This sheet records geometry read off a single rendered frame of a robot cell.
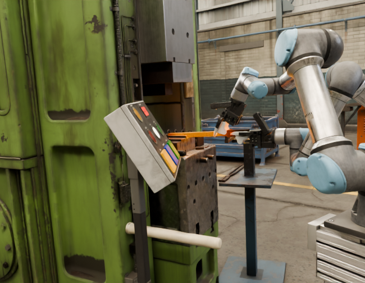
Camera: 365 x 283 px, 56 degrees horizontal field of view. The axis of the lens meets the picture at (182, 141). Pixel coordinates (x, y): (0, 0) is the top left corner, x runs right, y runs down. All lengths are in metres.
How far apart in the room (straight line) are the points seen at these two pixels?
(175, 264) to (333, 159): 1.11
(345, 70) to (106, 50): 0.94
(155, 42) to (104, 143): 0.52
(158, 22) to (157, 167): 0.80
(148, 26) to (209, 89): 9.19
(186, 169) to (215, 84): 9.11
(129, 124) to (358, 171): 0.65
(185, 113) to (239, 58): 8.30
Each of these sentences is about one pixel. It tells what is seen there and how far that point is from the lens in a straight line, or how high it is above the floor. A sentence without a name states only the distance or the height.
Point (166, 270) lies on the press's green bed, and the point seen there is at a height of 0.31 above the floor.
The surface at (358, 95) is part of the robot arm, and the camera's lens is 1.60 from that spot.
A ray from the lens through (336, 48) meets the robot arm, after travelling 1.23.
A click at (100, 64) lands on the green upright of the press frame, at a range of 1.50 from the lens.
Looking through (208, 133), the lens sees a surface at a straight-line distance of 1.71.
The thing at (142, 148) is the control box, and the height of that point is 1.06.
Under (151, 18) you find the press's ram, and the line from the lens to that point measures 1.68.
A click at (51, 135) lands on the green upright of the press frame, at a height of 1.06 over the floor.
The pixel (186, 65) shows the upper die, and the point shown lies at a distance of 1.78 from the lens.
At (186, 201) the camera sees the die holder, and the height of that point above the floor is 0.70.
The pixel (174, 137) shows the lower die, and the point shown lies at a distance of 1.78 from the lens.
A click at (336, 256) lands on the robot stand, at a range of 1.23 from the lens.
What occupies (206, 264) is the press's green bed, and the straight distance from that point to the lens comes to 2.14.
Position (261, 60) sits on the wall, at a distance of 9.96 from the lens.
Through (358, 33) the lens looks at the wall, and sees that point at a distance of 9.21.
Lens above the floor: 1.24
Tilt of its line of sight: 9 degrees down
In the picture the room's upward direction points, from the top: 3 degrees counter-clockwise
